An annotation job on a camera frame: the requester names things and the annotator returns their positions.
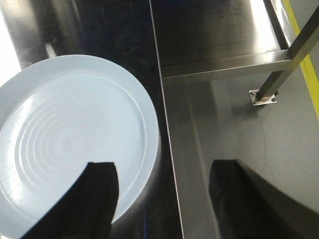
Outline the yellow floor tape line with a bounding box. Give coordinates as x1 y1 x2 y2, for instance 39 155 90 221
283 0 319 114

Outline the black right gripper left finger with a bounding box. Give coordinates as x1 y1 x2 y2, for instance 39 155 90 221
74 162 119 239

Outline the light blue plate robot-right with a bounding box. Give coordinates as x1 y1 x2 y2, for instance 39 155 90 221
0 55 160 239

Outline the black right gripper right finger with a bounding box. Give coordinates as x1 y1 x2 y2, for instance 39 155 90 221
208 159 265 239

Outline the steel table leg with foot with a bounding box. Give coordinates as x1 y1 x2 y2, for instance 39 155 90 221
249 0 319 107

